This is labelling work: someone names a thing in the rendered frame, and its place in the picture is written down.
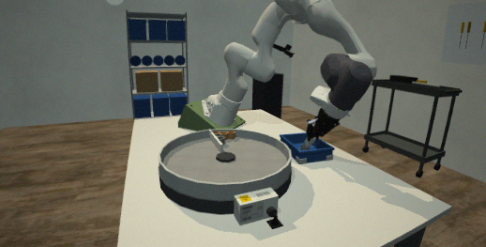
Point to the blue plastic crate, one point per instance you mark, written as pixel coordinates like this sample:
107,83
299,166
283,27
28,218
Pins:
294,141

